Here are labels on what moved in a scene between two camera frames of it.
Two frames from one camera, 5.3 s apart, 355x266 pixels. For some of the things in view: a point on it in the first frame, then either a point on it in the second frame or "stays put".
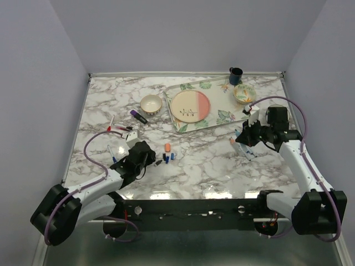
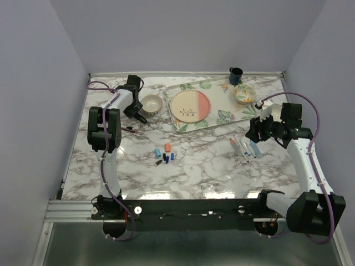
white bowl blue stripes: [151, 104] stays put
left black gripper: [151, 158] → [128, 112]
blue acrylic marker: [249, 155] → [242, 152]
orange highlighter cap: [167, 147] stays put
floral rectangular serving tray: [224, 107] stays put
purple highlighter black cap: [138, 117] stays put
